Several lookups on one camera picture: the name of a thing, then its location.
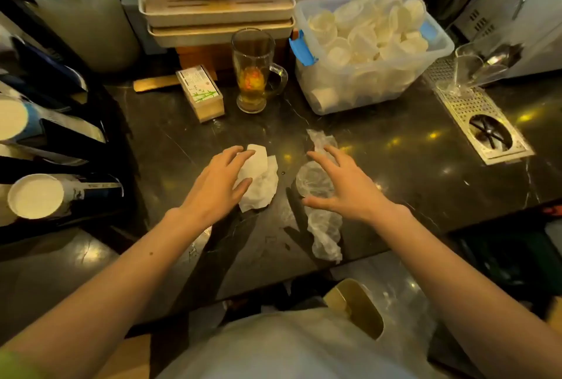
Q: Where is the person's right hand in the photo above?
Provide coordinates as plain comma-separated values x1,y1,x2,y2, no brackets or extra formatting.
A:
301,145,413,240

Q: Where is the person's left hand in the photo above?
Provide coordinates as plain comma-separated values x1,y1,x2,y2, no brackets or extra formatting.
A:
169,145,256,234

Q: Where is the clear plastic wrap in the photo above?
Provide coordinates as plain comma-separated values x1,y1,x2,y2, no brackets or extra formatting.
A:
294,129,344,264

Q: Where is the white tissue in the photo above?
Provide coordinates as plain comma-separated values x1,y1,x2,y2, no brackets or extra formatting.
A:
232,144,280,213

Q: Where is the person's right forearm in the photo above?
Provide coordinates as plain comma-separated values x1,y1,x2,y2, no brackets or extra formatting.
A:
373,207,562,379

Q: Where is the person's left forearm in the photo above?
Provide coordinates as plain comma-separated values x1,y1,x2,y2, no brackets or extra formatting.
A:
0,209,211,379

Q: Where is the black marble countertop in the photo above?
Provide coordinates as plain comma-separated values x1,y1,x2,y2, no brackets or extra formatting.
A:
87,0,562,318

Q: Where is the yellow trash bin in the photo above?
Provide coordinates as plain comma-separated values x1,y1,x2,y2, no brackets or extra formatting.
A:
323,278,386,341

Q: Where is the pile of small white cups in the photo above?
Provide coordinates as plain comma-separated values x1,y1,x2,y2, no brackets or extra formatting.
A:
307,0,430,69

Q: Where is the person's white shirt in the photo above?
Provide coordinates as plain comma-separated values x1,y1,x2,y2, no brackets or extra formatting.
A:
156,307,440,379

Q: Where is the sleeve of white cups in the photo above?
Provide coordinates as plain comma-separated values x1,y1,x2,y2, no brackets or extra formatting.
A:
6,173,125,221
0,94,107,146

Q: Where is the person's left green sleeve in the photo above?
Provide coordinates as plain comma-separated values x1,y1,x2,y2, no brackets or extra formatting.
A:
0,347,43,379

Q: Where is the small printed toothpick box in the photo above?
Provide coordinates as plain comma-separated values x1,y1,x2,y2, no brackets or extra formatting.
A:
175,64,225,124

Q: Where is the clear plastic storage bin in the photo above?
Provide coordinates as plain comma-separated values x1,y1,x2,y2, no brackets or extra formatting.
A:
289,0,455,116

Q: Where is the glass mug with tea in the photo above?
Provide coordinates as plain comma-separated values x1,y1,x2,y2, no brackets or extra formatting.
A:
231,28,289,115

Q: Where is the flat wooden strip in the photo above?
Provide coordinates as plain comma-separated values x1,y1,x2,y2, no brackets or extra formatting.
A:
133,70,218,93

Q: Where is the perforated metal rinser tray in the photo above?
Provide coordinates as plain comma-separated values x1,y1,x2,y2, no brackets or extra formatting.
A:
423,57,536,166

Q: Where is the clear angular jug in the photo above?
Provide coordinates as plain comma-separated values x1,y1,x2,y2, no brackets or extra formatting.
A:
454,42,526,90

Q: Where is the black cup dispenser rack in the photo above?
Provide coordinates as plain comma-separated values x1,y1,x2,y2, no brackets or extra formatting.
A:
0,9,132,243

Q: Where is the large frosted plastic container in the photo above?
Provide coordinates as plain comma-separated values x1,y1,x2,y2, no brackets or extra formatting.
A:
8,0,141,74

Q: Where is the white appliance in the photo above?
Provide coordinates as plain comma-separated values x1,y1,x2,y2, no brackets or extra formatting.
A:
452,0,562,81

